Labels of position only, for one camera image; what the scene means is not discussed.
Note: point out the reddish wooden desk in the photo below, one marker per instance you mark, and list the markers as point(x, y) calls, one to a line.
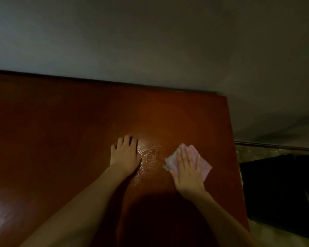
point(51, 120)

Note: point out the person's left forearm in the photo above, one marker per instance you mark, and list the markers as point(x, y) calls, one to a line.
point(72, 213)

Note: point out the pink cleaning cloth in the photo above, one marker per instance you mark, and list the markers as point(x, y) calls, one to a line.
point(206, 166)

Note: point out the person's left hand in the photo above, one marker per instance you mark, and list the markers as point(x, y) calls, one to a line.
point(124, 157)

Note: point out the person's right forearm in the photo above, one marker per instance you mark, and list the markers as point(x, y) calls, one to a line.
point(224, 223)

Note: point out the black low cabinet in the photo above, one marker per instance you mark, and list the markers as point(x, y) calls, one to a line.
point(283, 193)

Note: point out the person's right hand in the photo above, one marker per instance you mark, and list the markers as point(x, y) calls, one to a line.
point(188, 175)

